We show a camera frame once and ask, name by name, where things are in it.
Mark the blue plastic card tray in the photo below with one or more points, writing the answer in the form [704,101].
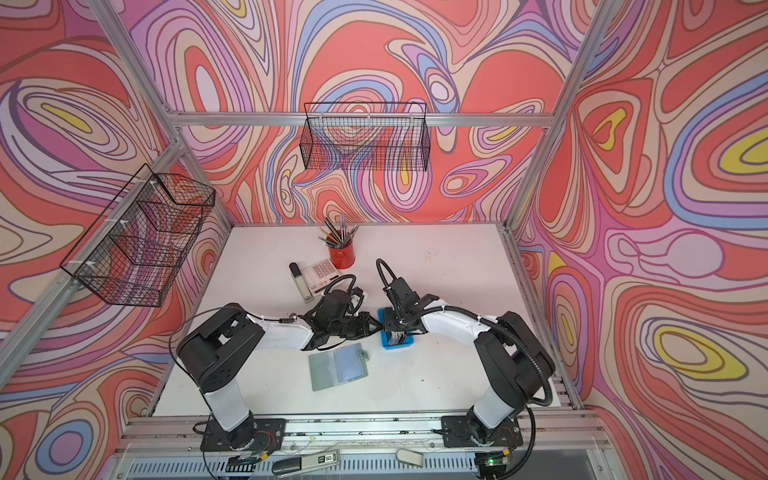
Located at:
[392,336]

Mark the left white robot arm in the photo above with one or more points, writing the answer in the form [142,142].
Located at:
[213,354]

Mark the black wire basket back wall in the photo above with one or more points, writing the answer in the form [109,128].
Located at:
[365,136]

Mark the green card holder wallet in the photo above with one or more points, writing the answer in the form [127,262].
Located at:
[339,366]

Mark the black wire basket wall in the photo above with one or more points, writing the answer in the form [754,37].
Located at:
[146,233]
[365,136]

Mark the black wire basket left wall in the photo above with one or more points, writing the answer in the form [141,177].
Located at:
[146,233]

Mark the grey stapler black tip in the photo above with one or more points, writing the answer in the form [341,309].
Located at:
[301,283]

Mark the pink calculator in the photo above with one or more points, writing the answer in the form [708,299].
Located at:
[320,274]

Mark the grey remote device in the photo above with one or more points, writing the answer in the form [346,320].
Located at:
[304,464]

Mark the red metal pen cup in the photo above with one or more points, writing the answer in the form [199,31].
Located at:
[342,256]

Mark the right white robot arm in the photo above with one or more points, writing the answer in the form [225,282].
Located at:
[516,364]

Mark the small grey oval object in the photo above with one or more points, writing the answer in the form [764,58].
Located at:
[409,457]

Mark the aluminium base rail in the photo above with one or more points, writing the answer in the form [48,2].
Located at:
[557,429]

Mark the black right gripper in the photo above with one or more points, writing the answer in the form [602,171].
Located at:
[389,320]

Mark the pens and pencils bunch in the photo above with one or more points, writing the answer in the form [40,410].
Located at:
[338,236]

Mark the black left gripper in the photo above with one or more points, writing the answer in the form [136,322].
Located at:
[365,321]

